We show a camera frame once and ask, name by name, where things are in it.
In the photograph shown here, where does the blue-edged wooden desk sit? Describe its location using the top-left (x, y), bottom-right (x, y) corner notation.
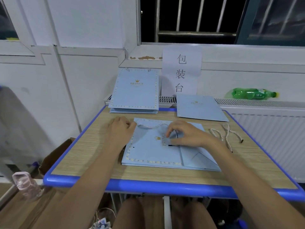
top-left (43, 106), bottom-right (305, 202)

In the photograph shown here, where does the white black-tipped rope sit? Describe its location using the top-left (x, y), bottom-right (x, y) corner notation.
top-left (167, 129), bottom-right (181, 147)

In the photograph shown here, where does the white power strip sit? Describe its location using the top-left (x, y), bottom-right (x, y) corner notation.
top-left (93, 217), bottom-right (112, 229)

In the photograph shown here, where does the person's leg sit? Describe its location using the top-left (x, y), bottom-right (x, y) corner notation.
top-left (183, 198), bottom-right (217, 229)
top-left (112, 197), bottom-right (165, 229)

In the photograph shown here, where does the person's left hand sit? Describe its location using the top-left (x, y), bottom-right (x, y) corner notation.
top-left (104, 117), bottom-right (137, 150)

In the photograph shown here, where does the white paper sign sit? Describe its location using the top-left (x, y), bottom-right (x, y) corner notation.
top-left (161, 46), bottom-right (203, 96)

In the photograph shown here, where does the metal window grille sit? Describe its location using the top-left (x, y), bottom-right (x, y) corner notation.
top-left (139, 0), bottom-right (246, 44)

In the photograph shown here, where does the person's right hand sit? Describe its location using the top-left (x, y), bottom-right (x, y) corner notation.
top-left (164, 121), bottom-right (215, 150)

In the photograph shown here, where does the teal framed sliding window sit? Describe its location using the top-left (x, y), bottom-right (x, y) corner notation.
top-left (237, 0), bottom-right (305, 47)

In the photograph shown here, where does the stack of finished blue bags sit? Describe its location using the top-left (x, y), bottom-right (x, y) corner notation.
top-left (109, 108), bottom-right (159, 112)

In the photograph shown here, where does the person's right forearm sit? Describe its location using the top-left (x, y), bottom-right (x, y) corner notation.
top-left (205, 138), bottom-right (305, 229)

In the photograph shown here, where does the stack of blue paper bags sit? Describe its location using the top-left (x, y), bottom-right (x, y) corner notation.
top-left (176, 94), bottom-right (229, 122)

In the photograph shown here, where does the white framed window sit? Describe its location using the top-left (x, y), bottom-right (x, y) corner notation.
top-left (0, 0), bottom-right (46, 65)

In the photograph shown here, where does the pink water bottle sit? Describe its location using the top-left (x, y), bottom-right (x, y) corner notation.
top-left (12, 171), bottom-right (44, 201)

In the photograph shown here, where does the green plastic bottle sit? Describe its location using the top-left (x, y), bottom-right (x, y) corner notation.
top-left (232, 87), bottom-right (279, 100)

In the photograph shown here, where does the brown cardboard box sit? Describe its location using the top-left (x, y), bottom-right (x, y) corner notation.
top-left (38, 137), bottom-right (76, 177)

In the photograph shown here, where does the pile of white twisted ropes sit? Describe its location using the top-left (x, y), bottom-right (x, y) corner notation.
top-left (209, 124), bottom-right (244, 153)

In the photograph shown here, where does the person's left forearm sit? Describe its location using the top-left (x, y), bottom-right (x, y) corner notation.
top-left (33, 141), bottom-right (125, 229)

